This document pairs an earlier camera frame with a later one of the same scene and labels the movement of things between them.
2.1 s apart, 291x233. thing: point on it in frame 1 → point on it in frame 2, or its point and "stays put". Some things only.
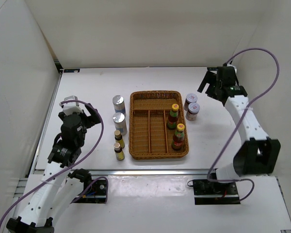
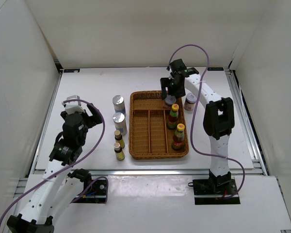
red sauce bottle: (172, 118) stays put
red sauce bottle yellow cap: (178, 142) stays put
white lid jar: (192, 111) → (170, 99)
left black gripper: (94, 118) stays put
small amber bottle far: (119, 139) stays put
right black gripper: (210, 78) → (165, 83)
